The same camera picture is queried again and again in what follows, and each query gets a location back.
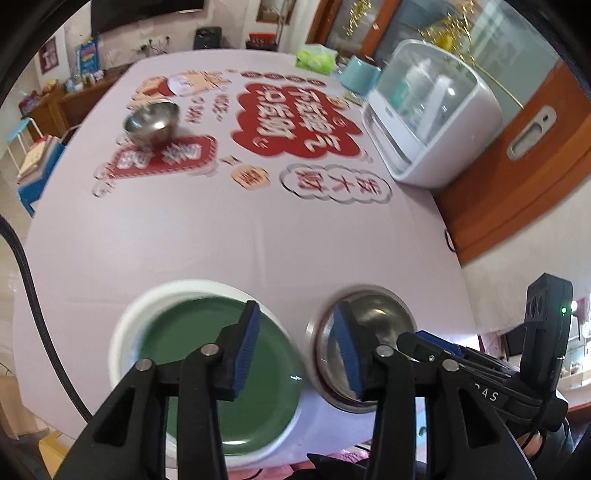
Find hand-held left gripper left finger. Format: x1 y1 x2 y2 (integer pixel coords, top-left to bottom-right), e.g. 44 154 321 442
55 300 262 480

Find pink steel bowl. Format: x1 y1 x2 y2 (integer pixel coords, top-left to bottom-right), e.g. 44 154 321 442
305 285 419 414

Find white sterilizer cabinet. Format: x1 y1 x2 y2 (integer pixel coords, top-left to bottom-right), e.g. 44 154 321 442
362 39 503 189

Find red box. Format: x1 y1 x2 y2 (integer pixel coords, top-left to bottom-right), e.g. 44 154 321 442
246 32 279 51

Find deep steel bowl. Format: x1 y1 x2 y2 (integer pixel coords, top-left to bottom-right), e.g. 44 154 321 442
122 99 180 148

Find blue plastic stool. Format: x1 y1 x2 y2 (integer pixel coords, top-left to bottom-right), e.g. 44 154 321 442
17 141 68 217

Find black television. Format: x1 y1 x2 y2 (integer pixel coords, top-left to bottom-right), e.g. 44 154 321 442
90 0 205 35

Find green tissue box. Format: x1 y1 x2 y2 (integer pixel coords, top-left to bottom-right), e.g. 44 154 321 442
295 45 338 75

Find green plate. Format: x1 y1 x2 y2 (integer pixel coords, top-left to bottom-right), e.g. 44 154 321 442
139 296 304 455

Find stack of books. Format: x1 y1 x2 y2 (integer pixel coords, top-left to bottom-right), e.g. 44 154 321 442
19 136 58 178

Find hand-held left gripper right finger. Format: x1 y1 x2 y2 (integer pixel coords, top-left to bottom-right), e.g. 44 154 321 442
331 300 532 480

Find black cloth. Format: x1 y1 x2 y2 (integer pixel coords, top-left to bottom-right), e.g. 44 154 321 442
307 455 370 480

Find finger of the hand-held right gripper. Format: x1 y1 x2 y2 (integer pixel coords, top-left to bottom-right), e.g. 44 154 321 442
416 330 499 370
397 331 467 370

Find black cable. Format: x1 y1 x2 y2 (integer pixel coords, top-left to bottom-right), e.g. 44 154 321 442
0 217 93 425

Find round blue white stool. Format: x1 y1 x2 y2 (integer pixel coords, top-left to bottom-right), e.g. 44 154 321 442
7 117 40 181

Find black air fryer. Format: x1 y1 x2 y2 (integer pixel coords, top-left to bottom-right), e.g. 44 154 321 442
194 27 223 51

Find wooden glass sliding door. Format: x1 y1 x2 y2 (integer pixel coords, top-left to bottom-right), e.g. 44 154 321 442
305 0 591 266

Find gold hanging ornament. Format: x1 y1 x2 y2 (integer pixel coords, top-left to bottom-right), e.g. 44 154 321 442
418 0 481 51
344 0 370 35

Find blue poster box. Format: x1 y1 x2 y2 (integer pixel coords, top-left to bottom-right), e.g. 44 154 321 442
76 39 100 75

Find silver door handle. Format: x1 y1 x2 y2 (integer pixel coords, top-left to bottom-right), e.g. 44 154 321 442
506 105 557 161

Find person's pink pants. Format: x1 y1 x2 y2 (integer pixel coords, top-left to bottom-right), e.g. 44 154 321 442
231 450 370 480

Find yellow plastic stool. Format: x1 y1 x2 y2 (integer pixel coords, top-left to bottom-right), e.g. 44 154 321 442
39 429 81 467

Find wooden television cabinet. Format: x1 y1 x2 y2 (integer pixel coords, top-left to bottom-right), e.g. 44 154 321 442
21 65 130 134

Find person's right hand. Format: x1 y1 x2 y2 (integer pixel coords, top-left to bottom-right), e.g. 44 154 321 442
517 434 546 457

